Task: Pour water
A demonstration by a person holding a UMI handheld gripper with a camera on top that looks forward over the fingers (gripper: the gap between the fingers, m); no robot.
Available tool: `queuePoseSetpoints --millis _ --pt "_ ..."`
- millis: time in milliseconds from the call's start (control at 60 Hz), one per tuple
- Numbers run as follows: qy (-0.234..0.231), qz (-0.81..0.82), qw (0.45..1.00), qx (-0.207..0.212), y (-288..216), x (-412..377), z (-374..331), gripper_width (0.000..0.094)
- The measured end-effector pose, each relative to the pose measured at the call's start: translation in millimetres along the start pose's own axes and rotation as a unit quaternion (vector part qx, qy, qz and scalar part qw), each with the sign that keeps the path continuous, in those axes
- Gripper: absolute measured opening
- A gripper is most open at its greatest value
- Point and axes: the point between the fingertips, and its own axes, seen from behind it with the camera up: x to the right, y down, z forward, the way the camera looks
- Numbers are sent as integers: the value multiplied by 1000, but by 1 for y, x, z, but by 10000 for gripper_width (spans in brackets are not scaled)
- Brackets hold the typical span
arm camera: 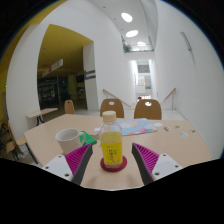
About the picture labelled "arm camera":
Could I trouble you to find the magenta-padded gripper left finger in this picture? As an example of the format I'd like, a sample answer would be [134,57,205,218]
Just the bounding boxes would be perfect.
[41,143,94,186]

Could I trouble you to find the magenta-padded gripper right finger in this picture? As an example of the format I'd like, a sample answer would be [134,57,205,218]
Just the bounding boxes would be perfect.
[131,142,184,186]

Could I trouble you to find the yellow drink bottle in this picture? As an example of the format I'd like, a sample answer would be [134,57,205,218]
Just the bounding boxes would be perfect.
[98,110,124,169]

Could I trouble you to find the white ceramic mug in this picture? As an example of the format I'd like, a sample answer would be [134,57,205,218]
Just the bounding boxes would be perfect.
[54,128,87,155]

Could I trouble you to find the flat round red coaster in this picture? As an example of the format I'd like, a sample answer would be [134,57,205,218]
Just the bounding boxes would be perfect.
[99,155,128,173]

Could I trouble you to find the light wooden chair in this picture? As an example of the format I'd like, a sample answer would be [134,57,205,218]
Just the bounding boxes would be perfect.
[1,120,28,160]

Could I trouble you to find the light wooden side table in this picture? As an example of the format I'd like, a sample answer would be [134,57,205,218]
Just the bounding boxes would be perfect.
[26,107,59,127]

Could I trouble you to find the small brown wooden chair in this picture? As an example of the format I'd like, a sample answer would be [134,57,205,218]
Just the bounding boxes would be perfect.
[63,99,76,115]

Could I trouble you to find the wooden stair handrail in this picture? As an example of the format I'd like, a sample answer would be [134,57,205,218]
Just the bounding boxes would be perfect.
[160,87,177,110]
[102,88,133,108]

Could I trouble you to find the dark pillar sign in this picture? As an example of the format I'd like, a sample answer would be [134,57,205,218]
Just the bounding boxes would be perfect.
[83,69,96,81]

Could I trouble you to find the white hanging sign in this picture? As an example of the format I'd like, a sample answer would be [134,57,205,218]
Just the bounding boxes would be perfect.
[41,58,64,78]

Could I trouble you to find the green balcony plant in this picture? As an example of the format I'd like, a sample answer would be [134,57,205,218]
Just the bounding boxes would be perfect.
[122,42,133,54]

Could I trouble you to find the round ceiling lights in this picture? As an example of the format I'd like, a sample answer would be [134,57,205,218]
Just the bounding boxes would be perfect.
[120,12,148,48]

